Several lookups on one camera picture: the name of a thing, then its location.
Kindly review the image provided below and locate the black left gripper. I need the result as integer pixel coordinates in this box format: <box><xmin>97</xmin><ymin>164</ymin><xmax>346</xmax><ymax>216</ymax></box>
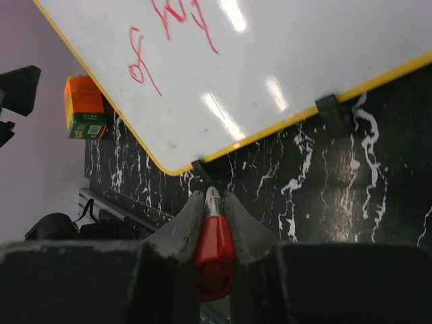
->
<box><xmin>0</xmin><ymin>65</ymin><xmax>42</xmax><ymax>149</ymax></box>

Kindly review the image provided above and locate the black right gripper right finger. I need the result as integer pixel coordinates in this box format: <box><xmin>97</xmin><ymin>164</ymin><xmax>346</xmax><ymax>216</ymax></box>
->
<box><xmin>223</xmin><ymin>192</ymin><xmax>431</xmax><ymax>323</ymax></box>

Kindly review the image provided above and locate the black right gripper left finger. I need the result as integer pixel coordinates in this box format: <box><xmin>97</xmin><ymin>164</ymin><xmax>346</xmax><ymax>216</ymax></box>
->
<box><xmin>1</xmin><ymin>191</ymin><xmax>205</xmax><ymax>323</ymax></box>

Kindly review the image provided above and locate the red capped whiteboard marker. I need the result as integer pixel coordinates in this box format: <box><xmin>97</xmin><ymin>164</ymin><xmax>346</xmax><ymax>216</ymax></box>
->
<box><xmin>193</xmin><ymin>186</ymin><xmax>236</xmax><ymax>302</ymax></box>

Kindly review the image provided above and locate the yellow framed whiteboard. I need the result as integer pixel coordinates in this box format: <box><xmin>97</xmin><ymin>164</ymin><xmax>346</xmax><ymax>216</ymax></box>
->
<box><xmin>37</xmin><ymin>1</ymin><xmax>431</xmax><ymax>176</ymax></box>

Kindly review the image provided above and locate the orange juice carton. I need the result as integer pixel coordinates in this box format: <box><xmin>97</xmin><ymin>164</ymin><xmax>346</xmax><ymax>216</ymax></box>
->
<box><xmin>63</xmin><ymin>76</ymin><xmax>107</xmax><ymax>140</ymax></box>

